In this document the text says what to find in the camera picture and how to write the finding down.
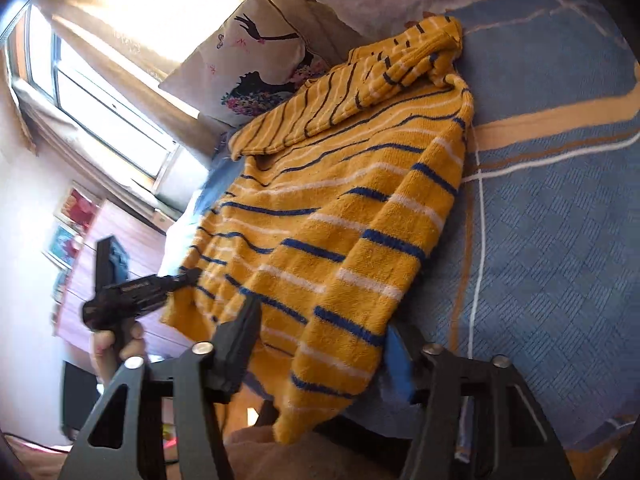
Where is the framed wall picture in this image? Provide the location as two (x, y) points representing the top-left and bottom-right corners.
(54, 184), (104, 237)
(42, 221), (84, 272)

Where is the white printed cushion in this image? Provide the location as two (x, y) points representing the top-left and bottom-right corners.
(158, 0), (332, 129)

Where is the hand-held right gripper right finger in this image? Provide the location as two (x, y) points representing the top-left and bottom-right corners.
(384, 323), (577, 480)

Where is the yellow striped knit sweater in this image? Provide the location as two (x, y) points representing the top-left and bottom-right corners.
(159, 15), (476, 445)

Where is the person's left hand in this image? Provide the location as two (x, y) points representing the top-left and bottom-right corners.
(90, 321), (148, 386)

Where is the blue checkered bed blanket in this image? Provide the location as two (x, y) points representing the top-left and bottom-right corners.
(165, 0), (640, 453)

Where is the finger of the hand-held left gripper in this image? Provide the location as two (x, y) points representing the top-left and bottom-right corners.
(169, 267), (203, 292)

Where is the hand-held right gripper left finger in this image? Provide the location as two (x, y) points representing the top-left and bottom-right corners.
(58, 296), (264, 480)

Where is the window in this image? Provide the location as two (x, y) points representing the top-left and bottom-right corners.
(5, 2), (182, 181)

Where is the beige curtain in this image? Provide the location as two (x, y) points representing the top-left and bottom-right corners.
(10, 0), (361, 206)

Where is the wooden dresser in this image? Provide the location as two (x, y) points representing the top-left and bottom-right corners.
(52, 199), (201, 361)

